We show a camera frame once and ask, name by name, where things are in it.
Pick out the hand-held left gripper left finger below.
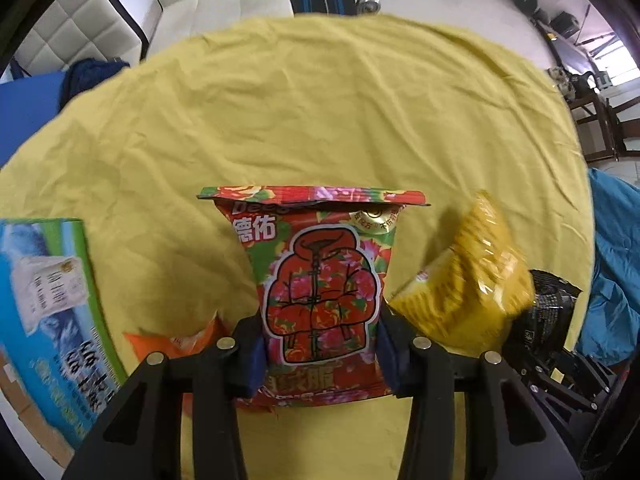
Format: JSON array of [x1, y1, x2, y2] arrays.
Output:
[[62, 313, 267, 480]]

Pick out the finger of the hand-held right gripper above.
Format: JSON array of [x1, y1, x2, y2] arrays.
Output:
[[515, 340, 618, 413]]

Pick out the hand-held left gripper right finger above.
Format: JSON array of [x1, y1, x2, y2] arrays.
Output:
[[376, 305, 583, 480]]

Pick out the red floral snack packet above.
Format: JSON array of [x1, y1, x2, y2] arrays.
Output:
[[196, 185, 432, 413]]

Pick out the yellow snack packet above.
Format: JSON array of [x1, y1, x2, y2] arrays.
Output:
[[387, 190, 535, 356]]

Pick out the orange snack packet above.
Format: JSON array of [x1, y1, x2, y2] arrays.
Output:
[[124, 310, 236, 421]]

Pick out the black snack packet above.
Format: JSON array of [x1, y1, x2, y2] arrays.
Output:
[[502, 269, 583, 361]]

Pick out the blue green printed cardboard box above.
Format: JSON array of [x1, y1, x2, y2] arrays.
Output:
[[0, 217, 128, 466]]

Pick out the dark wooden chair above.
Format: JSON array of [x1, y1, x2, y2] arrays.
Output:
[[570, 92, 635, 163]]

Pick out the yellow cloth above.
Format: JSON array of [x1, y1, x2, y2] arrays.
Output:
[[0, 12, 598, 480]]

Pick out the dark blue knitted cloth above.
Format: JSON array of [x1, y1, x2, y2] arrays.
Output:
[[57, 57, 131, 111]]

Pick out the dark desk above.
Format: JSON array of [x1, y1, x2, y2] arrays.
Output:
[[532, 7, 603, 78]]

